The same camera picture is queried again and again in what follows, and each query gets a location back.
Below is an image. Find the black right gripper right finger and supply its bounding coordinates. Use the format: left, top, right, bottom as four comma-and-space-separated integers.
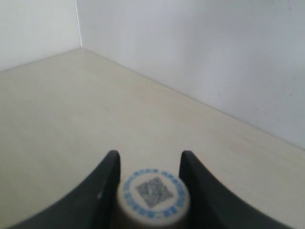
179, 150, 287, 229

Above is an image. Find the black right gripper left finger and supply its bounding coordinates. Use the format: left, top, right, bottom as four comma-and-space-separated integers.
12, 150, 121, 229

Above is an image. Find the yellow milk tea bottle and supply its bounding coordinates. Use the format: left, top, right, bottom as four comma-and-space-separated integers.
113, 168, 191, 229

